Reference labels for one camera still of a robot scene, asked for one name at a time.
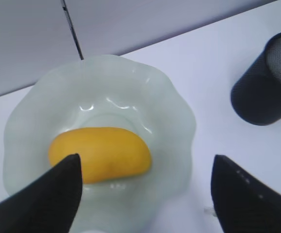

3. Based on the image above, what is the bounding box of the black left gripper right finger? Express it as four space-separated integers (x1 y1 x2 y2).
211 155 281 233

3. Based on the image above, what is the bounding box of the pale green wavy glass plate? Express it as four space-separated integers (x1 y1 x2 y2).
3 55 196 233

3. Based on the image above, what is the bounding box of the black cable on left wall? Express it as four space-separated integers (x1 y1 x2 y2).
60 0 84 61

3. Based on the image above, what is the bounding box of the black mesh pen holder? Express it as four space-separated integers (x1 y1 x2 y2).
231 33 281 126

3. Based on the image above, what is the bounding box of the yellow mango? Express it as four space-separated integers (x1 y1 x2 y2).
48 127 152 184

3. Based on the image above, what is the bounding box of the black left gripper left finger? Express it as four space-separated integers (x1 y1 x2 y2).
0 154 83 233

